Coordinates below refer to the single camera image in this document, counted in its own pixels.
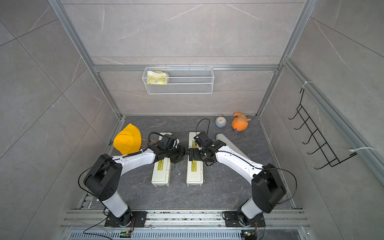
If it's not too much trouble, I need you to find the white wrap dispenser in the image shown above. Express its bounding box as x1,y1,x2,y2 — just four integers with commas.
186,132,204,186
151,133,179,187

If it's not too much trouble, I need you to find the yellow cap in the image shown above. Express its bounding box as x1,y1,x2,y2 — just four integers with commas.
113,124,142,155

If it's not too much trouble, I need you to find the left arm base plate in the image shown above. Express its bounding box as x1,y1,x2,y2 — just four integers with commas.
105,211,148,228

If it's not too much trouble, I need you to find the white wire mesh basket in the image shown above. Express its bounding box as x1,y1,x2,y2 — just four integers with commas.
142,67,215,95

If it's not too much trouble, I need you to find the black wire hook rack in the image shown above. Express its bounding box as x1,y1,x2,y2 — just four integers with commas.
288,89,358,170

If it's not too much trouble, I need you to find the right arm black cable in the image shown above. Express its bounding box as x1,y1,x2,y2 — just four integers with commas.
195,118,298,205

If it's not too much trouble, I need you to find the yellow wipes packet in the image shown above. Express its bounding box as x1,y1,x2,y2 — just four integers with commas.
146,70,169,85

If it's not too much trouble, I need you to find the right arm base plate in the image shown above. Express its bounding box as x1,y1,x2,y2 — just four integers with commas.
222,211,265,228

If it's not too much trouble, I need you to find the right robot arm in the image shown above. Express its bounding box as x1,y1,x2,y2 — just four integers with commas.
189,132,287,226

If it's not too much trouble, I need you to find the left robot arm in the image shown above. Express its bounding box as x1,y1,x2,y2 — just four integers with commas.
84,132,188,218

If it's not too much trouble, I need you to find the orange plush toy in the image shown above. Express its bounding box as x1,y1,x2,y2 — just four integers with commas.
231,112,252,133

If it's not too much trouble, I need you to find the right plastic wrap roll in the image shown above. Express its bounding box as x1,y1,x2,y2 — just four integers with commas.
216,134,256,171

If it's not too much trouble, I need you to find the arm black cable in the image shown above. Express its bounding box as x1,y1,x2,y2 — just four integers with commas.
77,131,164,217
195,118,298,205

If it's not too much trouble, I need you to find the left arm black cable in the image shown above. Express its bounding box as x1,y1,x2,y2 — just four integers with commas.
77,131,164,217

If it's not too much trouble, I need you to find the small grey alarm clock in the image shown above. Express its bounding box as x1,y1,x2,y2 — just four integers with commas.
215,115,227,128

